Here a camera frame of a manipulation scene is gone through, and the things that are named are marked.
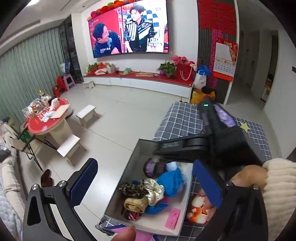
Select wall calendar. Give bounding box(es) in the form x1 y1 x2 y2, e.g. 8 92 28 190
212 37 238 81

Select cream polka dot scrunchie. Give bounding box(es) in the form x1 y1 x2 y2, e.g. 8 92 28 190
141 178 165 206

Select beige sofa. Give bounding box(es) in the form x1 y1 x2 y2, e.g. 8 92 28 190
0 120 30 241

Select potted green plant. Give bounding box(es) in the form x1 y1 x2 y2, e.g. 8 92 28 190
157 61 177 78

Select dark red slippers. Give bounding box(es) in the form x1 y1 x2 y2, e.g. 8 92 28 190
40 169 55 188

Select red gift bag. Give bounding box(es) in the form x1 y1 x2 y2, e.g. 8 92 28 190
176 63 193 81

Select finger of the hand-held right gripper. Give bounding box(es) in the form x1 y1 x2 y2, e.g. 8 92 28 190
162 154 202 164
154 136 210 156

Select pink artificial flowers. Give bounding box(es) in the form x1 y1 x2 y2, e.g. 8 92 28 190
171 52 197 67

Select yellow box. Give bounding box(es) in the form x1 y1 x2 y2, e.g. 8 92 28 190
190 89 216 105

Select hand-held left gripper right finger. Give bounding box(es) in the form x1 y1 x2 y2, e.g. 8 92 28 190
193 159 269 241

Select leopard print cloth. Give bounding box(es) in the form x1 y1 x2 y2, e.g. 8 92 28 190
119 182 148 198

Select red plastic stool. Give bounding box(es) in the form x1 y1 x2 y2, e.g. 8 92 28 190
53 76 67 96

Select white wooden stool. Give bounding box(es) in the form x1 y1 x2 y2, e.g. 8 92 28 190
76 105 99 128
57 134 86 166

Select purple striped knit sock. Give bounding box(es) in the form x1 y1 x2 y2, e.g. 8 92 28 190
143 158 167 179

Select beige cloth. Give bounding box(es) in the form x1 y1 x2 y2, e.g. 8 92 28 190
124 196 149 214

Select person's right hand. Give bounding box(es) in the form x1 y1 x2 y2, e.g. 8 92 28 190
230 165 269 192

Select white shopping bag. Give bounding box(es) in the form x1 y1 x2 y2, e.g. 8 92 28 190
193 71 207 88

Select red paper wall decoration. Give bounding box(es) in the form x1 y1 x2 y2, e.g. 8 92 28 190
197 0 238 35

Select pink foam sheet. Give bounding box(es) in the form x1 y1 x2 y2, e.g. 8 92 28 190
165 208 181 229

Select round red table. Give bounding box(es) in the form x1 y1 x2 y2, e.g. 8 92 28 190
22 97 74 149

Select blue bag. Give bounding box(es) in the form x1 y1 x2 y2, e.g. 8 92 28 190
198 65 212 77

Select grey storage box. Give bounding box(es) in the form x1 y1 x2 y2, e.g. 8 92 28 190
104 138 204 236

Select large television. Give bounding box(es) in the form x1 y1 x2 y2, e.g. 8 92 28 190
87 0 170 58

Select pale fluffy cloth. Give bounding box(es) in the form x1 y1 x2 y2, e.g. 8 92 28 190
165 162 179 173

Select pink plastic stool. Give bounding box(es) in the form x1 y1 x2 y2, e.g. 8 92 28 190
63 75 76 91

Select grey checked mat with stars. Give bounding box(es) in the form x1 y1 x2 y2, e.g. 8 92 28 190
151 101 273 241

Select black folding frame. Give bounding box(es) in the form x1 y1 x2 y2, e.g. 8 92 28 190
9 130 47 172

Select white cabinet with red top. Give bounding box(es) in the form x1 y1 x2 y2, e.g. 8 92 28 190
83 70 195 99

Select grey-green curtains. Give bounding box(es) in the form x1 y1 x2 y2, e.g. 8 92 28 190
0 25 70 121

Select blue mesh cloth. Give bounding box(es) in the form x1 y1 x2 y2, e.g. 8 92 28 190
157 168 189 197
145 202 170 215

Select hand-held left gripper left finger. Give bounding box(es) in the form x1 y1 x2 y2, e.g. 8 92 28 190
22 158 99 241

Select person's left hand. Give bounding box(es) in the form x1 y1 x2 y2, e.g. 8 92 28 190
110 226 137 241

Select flower bouquet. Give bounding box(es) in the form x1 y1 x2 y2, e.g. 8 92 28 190
85 62 109 76

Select fox print packet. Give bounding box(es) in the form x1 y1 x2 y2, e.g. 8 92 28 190
187 193 218 224

